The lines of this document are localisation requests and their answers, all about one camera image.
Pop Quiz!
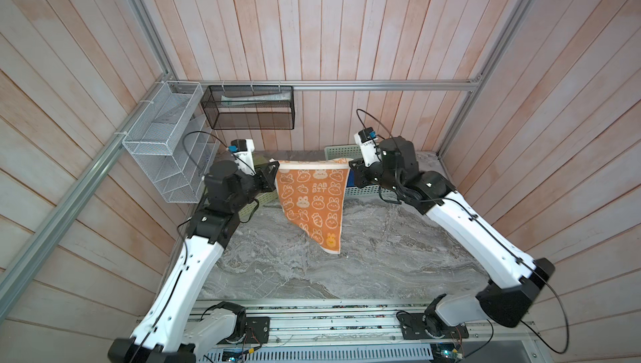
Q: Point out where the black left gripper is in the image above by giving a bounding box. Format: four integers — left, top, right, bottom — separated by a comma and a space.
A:
228, 160, 278, 211

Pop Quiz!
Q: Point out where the orange patterned towel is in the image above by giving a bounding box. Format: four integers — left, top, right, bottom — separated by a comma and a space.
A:
276, 158, 350, 254

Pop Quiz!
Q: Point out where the blue towel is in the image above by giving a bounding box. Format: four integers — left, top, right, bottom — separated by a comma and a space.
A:
347, 169, 356, 188

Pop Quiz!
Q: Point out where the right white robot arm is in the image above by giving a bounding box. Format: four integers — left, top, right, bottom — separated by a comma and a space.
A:
349, 129, 555, 338

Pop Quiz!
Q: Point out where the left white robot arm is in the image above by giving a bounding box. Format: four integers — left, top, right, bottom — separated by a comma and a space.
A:
108, 160, 279, 362

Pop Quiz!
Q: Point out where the light green towel basket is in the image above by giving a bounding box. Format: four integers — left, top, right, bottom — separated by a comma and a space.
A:
240, 154, 278, 219

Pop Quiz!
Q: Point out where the mint green empty basket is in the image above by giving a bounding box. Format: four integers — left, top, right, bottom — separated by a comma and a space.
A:
324, 144, 378, 197

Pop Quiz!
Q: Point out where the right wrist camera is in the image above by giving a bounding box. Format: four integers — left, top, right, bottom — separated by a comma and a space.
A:
354, 127, 381, 167

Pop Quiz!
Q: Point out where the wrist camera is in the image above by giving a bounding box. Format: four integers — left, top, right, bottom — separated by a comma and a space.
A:
227, 139, 255, 174
354, 127, 381, 167

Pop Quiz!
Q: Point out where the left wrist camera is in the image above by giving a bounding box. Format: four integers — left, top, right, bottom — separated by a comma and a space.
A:
227, 139, 255, 174

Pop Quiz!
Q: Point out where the black wire mesh basket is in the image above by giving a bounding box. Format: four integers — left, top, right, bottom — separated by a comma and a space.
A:
200, 84, 295, 130

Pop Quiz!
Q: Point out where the white wire mesh shelf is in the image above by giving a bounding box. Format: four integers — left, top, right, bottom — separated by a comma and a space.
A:
124, 81, 220, 204

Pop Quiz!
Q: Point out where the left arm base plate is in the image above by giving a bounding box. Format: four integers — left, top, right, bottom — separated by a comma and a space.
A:
219, 316, 270, 346

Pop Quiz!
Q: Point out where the aluminium front rail frame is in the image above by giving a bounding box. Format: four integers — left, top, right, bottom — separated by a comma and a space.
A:
188, 299, 539, 362

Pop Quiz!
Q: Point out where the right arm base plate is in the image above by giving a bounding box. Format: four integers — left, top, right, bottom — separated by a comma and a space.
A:
396, 311, 469, 341

